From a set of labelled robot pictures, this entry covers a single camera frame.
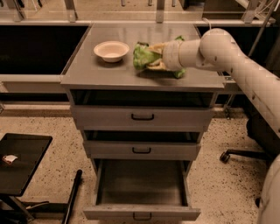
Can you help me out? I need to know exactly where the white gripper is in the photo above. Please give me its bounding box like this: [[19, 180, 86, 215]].
[[146, 40, 183, 71]]

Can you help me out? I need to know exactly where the green rice chip bag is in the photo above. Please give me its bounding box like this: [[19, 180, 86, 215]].
[[132, 35, 187, 79]]

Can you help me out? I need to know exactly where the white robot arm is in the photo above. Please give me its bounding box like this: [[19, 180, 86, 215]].
[[148, 28, 280, 224]]

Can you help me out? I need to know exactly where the grey drawer cabinet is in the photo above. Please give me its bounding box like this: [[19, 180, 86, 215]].
[[60, 23, 227, 176]]

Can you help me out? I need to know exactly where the top grey drawer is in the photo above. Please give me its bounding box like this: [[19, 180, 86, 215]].
[[70, 89, 214, 131]]

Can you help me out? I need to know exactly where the grey drawer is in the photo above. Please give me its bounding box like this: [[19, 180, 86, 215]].
[[70, 89, 214, 131], [83, 130, 200, 160], [84, 159, 200, 221]]

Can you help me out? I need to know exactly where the middle grey drawer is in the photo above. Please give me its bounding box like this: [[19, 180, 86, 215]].
[[83, 130, 200, 160]]

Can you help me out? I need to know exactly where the bottom grey drawer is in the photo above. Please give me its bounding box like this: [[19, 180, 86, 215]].
[[84, 159, 200, 221]]

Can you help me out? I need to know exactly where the white paper bowl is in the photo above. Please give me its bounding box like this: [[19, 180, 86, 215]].
[[94, 41, 130, 63]]

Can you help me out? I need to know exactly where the metal diagonal rod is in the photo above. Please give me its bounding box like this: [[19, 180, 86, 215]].
[[223, 0, 278, 119]]

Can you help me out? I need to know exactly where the black office chair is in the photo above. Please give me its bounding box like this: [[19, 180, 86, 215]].
[[220, 29, 280, 165]]

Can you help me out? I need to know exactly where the black side table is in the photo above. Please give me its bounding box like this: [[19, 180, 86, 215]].
[[0, 133, 53, 221]]

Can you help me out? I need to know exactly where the black pole on floor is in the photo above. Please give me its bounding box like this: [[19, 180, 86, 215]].
[[61, 170, 82, 224]]

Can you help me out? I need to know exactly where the small white paper scrap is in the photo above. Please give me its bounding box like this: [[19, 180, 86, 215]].
[[2, 155, 18, 165]]

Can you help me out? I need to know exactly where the white cable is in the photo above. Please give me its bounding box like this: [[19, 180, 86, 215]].
[[202, 17, 213, 31]]

